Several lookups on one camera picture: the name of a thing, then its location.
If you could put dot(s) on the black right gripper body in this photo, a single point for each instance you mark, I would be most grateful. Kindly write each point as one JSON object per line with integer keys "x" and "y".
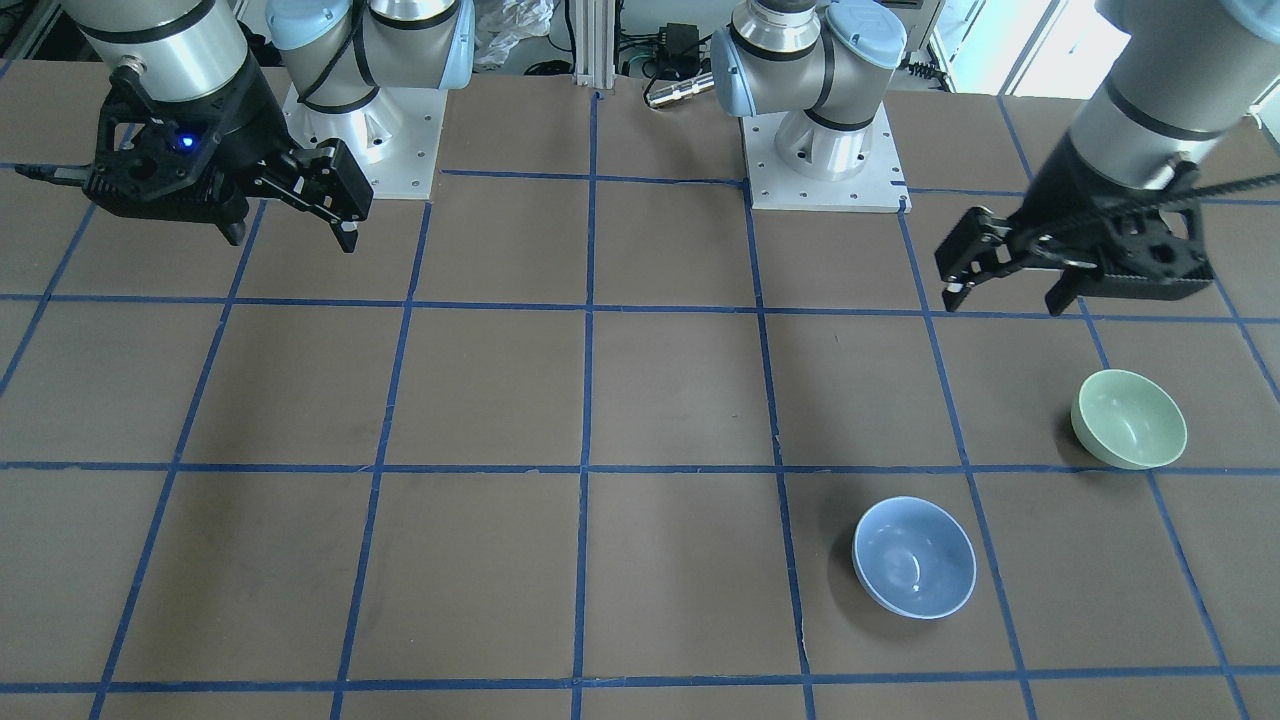
{"x": 250, "y": 128}

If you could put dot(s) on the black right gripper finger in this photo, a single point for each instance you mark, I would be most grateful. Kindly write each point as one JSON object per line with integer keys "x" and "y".
{"x": 325, "y": 181}

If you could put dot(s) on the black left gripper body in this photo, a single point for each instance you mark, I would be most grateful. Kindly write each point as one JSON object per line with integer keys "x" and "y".
{"x": 1062, "y": 190}

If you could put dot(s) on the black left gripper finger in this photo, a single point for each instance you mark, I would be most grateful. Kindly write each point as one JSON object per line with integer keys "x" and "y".
{"x": 974, "y": 252}

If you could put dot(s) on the green ceramic bowl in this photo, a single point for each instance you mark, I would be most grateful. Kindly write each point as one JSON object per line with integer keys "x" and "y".
{"x": 1127, "y": 421}

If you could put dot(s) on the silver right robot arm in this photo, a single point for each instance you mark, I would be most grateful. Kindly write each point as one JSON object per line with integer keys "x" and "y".
{"x": 339, "y": 54}

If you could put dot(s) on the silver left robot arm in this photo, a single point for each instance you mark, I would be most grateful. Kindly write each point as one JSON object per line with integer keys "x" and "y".
{"x": 1184, "y": 78}

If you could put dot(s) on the blue ceramic bowl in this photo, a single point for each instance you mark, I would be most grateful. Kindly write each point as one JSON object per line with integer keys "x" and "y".
{"x": 914, "y": 559}

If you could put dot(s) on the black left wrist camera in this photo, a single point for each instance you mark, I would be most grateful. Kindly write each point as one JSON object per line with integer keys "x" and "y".
{"x": 1149, "y": 254}

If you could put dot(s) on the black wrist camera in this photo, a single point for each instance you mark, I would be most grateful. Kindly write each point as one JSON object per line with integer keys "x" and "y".
{"x": 156, "y": 160}
{"x": 1149, "y": 254}

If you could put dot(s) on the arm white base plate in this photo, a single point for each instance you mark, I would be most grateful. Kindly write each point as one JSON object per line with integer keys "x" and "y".
{"x": 795, "y": 165}
{"x": 395, "y": 138}

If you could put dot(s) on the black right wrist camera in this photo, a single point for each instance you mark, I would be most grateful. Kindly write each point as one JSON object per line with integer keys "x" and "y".
{"x": 156, "y": 160}

